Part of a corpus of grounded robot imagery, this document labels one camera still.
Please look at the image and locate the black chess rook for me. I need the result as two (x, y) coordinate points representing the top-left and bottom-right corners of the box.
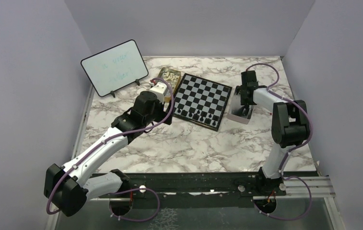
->
(192, 113), (199, 120)

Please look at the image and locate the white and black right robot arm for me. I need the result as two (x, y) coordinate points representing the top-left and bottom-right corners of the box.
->
(237, 70), (311, 196)

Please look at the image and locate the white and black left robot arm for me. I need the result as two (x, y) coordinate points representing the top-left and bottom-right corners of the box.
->
(44, 89), (175, 217)

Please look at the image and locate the pile of white chess pieces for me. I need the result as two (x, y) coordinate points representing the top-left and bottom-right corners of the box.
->
(162, 71), (180, 88)

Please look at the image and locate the pink tin box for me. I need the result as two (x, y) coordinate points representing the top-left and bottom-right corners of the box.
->
(226, 94), (254, 125)

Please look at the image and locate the black and silver chessboard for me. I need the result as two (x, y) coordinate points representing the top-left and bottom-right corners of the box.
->
(174, 73), (232, 131)

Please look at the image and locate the small whiteboard with stand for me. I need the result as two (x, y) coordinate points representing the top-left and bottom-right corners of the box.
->
(81, 39), (149, 97)

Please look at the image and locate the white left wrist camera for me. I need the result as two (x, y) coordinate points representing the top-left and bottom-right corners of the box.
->
(149, 82), (169, 103)

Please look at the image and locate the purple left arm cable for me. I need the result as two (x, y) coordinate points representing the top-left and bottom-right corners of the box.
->
(47, 78), (175, 222)

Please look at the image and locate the black mounting rail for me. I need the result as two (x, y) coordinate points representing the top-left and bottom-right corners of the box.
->
(92, 171), (334, 209)

